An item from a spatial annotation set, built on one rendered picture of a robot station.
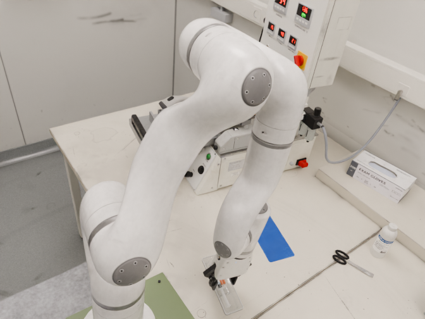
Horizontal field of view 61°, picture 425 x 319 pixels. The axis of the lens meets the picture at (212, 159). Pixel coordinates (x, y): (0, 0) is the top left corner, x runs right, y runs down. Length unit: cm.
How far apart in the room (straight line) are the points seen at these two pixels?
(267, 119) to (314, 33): 66
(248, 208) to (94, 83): 215
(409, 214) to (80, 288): 119
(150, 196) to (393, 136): 130
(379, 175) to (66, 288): 119
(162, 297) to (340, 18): 104
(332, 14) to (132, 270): 100
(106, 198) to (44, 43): 193
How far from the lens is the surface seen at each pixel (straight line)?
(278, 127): 72
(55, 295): 120
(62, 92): 275
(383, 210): 154
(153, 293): 111
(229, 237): 82
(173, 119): 60
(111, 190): 76
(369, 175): 159
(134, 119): 136
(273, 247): 130
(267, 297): 119
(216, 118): 57
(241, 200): 79
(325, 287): 127
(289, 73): 68
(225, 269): 101
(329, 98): 189
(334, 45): 138
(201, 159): 141
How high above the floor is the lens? 175
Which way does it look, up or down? 39 degrees down
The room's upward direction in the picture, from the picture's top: 7 degrees clockwise
